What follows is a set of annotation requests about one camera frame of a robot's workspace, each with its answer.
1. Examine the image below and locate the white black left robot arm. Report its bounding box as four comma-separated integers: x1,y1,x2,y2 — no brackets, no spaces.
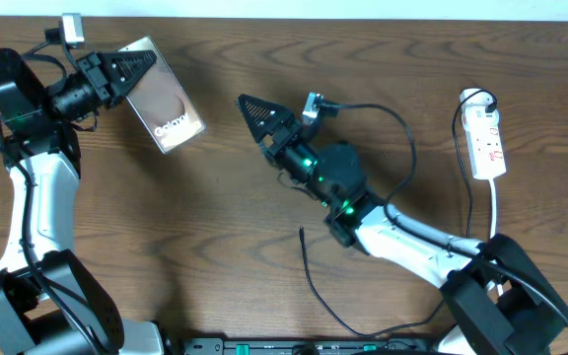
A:
0,48,173,354

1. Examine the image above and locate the white USB charger plug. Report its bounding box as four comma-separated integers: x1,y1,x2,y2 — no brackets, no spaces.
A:
460,88,498,113

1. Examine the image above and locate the white power strip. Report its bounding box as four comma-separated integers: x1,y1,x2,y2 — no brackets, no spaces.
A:
461,106,506,180

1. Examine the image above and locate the black right camera cable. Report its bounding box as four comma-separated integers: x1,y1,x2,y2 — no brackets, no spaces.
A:
313,98,568,355

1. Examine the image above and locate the black charging cable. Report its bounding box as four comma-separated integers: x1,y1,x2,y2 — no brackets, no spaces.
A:
298,87,499,339

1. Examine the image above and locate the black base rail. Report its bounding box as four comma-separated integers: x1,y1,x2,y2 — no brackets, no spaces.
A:
177,337,437,355

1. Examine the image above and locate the white power strip cord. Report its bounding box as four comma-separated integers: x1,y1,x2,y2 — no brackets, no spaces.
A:
488,177,505,297

